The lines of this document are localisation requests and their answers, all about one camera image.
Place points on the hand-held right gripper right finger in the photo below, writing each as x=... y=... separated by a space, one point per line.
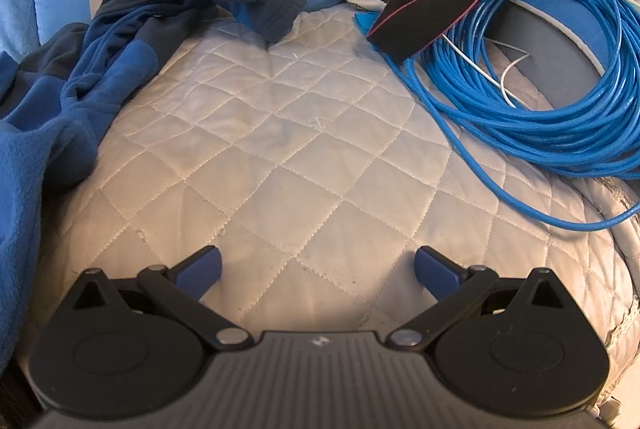
x=435 y=274

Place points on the white quilted bedspread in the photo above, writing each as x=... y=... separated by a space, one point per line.
x=300 y=134

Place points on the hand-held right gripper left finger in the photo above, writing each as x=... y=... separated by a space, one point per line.
x=202 y=271

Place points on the teal cloth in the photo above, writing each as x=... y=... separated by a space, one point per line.
x=365 y=21

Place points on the blue fleece jacket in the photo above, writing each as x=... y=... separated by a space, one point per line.
x=40 y=159

